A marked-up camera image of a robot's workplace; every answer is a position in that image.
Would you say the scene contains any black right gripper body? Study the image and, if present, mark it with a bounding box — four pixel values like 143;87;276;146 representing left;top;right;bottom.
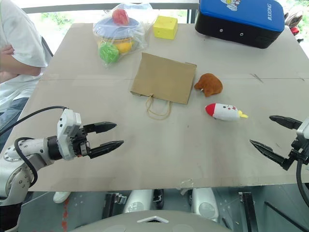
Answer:
289;137;309;166

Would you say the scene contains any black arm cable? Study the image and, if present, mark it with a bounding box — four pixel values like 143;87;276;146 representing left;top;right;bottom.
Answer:
0;105;70;188
296;157;309;202

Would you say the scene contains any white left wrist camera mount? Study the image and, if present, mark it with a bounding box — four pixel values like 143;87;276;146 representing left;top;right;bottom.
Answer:
56;108;83;161

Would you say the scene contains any white rounded robot leg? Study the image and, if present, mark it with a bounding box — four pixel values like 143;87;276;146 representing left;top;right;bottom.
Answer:
191;188;219;223
122;189;155;221

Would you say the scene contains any bystander in white shirt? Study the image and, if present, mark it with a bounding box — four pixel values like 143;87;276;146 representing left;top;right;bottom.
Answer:
0;0;49;148

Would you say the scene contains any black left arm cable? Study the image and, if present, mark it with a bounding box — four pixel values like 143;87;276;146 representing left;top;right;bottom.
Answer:
0;105;70;188

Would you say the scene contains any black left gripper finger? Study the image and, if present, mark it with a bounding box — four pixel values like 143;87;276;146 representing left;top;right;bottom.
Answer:
83;121;118;135
89;140;125;160

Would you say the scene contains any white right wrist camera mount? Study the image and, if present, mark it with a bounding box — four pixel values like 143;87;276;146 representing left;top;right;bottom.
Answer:
296;116;309;141

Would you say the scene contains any black chair back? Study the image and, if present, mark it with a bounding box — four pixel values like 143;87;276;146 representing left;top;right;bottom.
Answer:
40;35;54;59

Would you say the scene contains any blue round toy plate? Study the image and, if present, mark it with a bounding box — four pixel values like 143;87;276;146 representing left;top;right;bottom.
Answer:
93;17;142;40

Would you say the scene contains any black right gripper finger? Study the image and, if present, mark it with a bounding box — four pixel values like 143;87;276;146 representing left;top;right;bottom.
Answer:
269;115;303;131
249;139;295;171

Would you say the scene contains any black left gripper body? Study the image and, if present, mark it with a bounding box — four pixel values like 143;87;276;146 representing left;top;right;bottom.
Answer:
70;128;94;159

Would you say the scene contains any black table frame leg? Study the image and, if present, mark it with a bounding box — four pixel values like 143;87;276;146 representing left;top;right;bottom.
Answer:
102;192;127;219
238;191;257;232

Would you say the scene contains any clear tape piece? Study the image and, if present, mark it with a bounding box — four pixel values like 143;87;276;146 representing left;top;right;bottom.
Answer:
178;178;194;189

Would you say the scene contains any clear plastic bag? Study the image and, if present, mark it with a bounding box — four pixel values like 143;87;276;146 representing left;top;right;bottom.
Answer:
92;2;159;69

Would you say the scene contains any silver robot torso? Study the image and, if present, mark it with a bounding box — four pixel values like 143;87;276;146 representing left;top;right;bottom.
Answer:
71;209;234;232

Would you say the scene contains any white shoe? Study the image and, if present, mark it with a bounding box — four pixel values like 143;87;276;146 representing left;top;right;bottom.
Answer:
53;191;71;204

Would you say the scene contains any bystander bare hand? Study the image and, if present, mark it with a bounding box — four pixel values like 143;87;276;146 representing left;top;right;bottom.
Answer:
0;45;16;57

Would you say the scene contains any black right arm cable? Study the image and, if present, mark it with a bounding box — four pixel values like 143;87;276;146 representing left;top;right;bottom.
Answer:
296;157;309;202

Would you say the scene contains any blue black hard case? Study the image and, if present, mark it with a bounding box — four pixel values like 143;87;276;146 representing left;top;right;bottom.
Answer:
195;0;286;49

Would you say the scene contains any yellow orange fruit toy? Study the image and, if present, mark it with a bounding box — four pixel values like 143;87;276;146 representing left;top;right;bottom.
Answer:
112;39;134;54

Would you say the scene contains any grey window rail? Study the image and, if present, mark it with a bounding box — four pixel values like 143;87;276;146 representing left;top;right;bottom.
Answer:
21;0;201;14

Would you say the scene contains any white red rocket plush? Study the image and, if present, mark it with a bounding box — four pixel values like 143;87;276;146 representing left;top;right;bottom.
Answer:
205;102;250;122

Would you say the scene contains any brown plush toy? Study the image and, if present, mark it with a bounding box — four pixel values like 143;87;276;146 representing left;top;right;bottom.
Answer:
194;72;224;98

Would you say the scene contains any brown paper bag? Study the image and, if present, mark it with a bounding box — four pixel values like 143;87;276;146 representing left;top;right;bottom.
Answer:
130;52;197;121

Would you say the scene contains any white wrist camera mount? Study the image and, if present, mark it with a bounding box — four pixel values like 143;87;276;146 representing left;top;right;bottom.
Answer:
56;108;83;161
296;116;309;141

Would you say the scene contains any yellow cheese cube toy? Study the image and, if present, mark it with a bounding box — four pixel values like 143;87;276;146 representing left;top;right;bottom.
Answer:
153;15;179;40

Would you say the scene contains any red apple toy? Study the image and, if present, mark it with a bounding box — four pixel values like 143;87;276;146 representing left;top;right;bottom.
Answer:
112;9;130;26

